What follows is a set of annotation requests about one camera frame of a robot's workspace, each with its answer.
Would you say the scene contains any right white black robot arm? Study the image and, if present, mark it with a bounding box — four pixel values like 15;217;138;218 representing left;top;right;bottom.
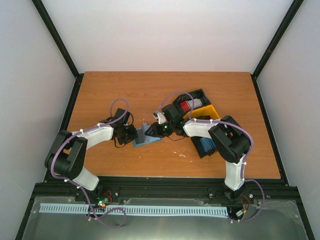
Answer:
144;111;254;202

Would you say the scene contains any white card stack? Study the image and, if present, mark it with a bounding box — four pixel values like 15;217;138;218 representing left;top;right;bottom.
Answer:
188;98;203;109

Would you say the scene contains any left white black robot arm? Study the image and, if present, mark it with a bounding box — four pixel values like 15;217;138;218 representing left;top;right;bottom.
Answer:
44;108;138;202

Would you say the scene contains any right black frame post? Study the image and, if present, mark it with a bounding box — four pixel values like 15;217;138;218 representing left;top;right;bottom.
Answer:
251;0;305;78

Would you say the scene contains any yellow bin with dark cards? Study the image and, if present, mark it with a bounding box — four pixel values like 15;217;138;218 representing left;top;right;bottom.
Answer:
191;104;221;120

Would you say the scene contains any blue card stack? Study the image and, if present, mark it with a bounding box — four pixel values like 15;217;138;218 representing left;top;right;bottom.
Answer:
199;137;216;152

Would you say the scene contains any blue card holder wallet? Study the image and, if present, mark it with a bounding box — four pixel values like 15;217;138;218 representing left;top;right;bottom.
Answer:
132;122;162;147

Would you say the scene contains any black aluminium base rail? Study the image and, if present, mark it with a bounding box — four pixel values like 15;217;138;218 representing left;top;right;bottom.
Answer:
74;175;300;206

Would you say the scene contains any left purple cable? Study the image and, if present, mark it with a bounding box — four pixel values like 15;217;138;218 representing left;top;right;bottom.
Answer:
51;98;130;229

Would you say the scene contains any black frame post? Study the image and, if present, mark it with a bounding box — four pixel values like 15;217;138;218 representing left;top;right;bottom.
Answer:
32;0;83;79
251;0;305;78

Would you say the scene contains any black bin with red cards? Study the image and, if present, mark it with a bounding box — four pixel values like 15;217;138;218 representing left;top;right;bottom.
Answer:
173;88;211;115

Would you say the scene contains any light blue slotted cable duct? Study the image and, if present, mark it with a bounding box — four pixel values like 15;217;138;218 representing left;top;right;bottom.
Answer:
39;203;228;218

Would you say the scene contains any left black frame post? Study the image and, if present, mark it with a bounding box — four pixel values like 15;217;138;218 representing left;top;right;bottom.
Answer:
32;0;83;79

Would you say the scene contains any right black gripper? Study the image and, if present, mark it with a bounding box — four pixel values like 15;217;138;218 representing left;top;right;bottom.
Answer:
145;121;174;139

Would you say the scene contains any purple cable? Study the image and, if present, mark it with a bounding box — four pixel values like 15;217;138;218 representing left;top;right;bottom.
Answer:
154;90;266;223
51;98;130;229

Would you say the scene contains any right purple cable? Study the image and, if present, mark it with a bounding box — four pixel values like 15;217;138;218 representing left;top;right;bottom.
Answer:
154;90;266;223

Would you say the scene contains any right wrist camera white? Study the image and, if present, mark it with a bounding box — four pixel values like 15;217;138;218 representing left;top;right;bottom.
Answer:
153;111;167;125

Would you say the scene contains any black bin with blue cards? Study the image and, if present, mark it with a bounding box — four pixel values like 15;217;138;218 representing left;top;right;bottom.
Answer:
191;136;217;159

